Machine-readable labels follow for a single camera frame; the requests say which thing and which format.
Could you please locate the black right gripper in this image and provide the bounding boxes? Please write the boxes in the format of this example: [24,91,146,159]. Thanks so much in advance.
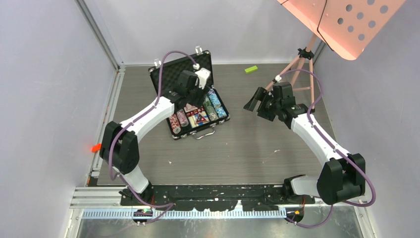
[244,87,281,122]

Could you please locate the red playing card box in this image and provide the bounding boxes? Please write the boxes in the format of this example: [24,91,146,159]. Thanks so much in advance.
[184,104,198,113]

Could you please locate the purple white chip roll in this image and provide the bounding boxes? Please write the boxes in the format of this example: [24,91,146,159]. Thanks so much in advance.
[176,109,189,127]

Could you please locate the black poker set case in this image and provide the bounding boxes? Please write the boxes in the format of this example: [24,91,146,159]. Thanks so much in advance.
[148,47,230,140]

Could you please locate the red white chip roll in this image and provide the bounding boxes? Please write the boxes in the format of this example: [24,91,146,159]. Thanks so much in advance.
[168,114,181,134]

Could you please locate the green chip stack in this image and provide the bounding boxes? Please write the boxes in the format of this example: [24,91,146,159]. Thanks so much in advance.
[206,108,219,121]

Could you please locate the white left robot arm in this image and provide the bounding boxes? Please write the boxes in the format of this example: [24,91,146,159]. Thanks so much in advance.
[99,67,211,205]

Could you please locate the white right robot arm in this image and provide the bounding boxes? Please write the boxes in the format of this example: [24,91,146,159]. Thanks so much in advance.
[244,82,366,205]

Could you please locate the green chip row in case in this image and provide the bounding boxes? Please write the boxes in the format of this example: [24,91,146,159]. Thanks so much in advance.
[203,96,214,111]

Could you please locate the card deck in case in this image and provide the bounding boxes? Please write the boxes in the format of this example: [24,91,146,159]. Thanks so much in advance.
[187,112,210,128]

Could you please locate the blue chip row in case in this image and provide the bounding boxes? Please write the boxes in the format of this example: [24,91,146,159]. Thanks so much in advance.
[208,89,228,118]

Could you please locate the green block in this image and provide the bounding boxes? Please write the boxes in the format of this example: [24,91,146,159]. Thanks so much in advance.
[244,65,258,74]

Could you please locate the pink tripod stand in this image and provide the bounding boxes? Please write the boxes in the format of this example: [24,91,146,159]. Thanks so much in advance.
[264,33,316,114]

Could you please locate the pink perforated panel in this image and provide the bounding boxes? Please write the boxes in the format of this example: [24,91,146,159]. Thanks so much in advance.
[280,0,405,60]

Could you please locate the orange clip on rail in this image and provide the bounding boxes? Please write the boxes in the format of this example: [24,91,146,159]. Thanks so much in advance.
[91,143,102,153]

